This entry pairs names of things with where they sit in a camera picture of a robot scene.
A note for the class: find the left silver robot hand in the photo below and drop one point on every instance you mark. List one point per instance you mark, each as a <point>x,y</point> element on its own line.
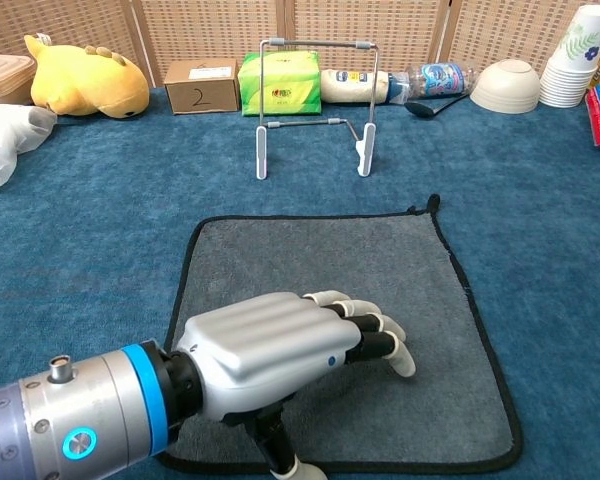
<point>270,340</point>

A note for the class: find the grey and blue cloth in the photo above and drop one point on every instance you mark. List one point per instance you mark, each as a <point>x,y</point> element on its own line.
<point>380,280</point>

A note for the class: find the teal carpet table cover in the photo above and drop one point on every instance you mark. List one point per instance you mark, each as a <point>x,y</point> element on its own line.
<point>105,225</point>

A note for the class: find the green tissue pack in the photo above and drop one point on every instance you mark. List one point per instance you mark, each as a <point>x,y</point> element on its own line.
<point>290,85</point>

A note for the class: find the brown cardboard box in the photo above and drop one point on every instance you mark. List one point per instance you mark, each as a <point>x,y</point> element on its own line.
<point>202,90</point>

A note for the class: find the mayonnaise squeeze bottle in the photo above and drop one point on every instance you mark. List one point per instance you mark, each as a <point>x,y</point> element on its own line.
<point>345,87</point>

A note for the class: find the dark metal ladle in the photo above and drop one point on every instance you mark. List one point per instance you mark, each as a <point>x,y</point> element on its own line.
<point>420,110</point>

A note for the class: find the small plastic packet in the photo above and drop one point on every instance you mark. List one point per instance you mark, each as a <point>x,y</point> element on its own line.
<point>440,80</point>

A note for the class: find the yellow plush toy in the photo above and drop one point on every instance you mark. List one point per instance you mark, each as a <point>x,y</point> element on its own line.
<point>90,80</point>

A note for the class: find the woven folding screen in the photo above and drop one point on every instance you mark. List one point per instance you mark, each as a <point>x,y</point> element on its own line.
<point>205,30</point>

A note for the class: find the white plastic bag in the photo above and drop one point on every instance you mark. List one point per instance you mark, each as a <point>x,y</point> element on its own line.
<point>5,135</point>

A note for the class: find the beige bowl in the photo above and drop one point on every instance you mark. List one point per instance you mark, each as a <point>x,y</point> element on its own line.
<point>505,87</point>

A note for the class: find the beige lidded lunch box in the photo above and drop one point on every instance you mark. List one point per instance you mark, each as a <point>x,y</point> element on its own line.
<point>5,75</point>

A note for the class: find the stack of paper cups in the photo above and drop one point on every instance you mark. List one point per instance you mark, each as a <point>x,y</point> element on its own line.
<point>570,75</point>

